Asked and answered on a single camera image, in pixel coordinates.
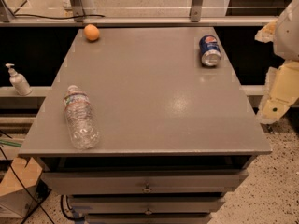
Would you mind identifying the metal frame post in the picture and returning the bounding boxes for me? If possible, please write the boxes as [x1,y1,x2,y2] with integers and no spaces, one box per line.
[190,0,203,22]
[70,0,84,22]

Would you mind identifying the cardboard box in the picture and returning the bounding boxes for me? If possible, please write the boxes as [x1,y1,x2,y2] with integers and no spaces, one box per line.
[0,158,42,218]

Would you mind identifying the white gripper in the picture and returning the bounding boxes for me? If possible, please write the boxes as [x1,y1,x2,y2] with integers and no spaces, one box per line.
[254,0,299,124]

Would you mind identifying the grey drawer cabinet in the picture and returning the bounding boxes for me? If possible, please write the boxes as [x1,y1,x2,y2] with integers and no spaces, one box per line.
[21,27,271,224]

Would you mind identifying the black floor cable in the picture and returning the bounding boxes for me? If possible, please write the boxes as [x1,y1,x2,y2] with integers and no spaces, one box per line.
[0,147,56,224]

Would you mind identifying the black cable on shelf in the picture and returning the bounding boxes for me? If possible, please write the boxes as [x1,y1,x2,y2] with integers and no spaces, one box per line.
[12,13,106,21]

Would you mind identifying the white pump dispenser bottle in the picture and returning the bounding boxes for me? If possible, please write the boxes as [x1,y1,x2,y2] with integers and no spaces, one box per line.
[6,63,32,96]

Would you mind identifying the blue pepsi can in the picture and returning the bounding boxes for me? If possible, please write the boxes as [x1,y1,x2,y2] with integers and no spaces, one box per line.
[199,35,221,67]

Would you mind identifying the right metal frame post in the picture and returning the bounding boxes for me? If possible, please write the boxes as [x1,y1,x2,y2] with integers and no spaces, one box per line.
[190,0,203,22]

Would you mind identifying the orange fruit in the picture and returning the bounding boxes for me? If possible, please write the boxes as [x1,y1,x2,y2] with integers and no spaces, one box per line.
[83,24,100,41]

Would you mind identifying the clear plastic water bottle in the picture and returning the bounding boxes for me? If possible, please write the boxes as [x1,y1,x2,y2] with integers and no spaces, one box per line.
[64,85,100,150]

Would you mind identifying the left metal frame post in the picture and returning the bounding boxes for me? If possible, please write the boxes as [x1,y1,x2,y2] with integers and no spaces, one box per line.
[70,0,84,22]

